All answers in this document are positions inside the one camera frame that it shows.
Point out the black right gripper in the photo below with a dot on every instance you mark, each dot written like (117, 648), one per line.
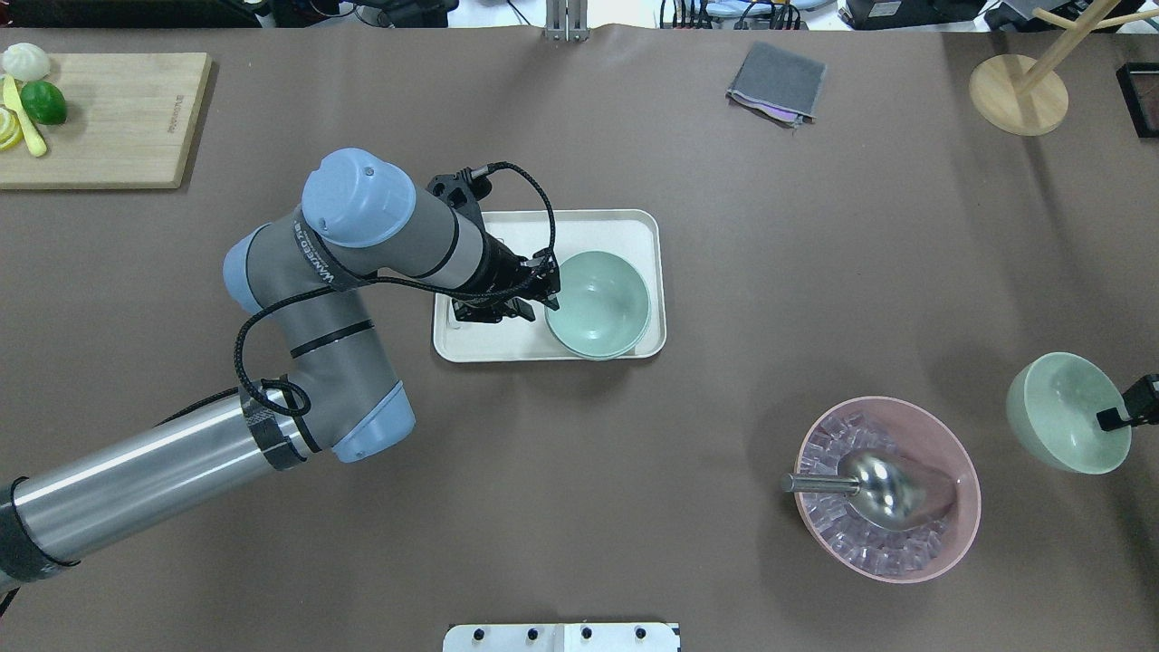
(1141, 399)

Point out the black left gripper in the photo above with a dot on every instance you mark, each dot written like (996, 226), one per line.
(497, 268)

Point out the green bowl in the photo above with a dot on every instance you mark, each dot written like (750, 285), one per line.
(1052, 407)
(601, 293)
(605, 347)

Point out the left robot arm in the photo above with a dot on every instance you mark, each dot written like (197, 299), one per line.
(312, 374)

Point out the green bowl on tray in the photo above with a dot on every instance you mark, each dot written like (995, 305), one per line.
(605, 347)

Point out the cream serving tray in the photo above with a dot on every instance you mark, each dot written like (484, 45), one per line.
(632, 234)

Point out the pink bowl with ice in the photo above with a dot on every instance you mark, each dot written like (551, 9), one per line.
(952, 492)

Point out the metal ice scoop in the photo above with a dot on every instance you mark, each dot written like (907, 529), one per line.
(880, 486)

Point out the grey folded cloth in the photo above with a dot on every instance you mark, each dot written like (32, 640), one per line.
(779, 84)

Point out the wooden mug tree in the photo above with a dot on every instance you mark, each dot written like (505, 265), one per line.
(1024, 96)

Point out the bamboo cutting board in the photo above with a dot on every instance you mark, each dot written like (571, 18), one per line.
(132, 121)

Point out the green lime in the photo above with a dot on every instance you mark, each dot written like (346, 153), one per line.
(44, 103)

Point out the lemon slice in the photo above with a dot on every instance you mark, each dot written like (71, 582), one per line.
(11, 131)

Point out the yellow plastic knife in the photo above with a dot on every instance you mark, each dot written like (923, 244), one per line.
(30, 136)

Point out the white garlic bulb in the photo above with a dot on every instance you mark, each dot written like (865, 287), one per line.
(26, 62)

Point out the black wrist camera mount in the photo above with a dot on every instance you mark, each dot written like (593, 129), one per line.
(463, 190)

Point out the aluminium frame post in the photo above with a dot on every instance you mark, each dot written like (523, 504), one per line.
(566, 21)

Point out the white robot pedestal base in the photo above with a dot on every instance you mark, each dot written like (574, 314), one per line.
(564, 636)

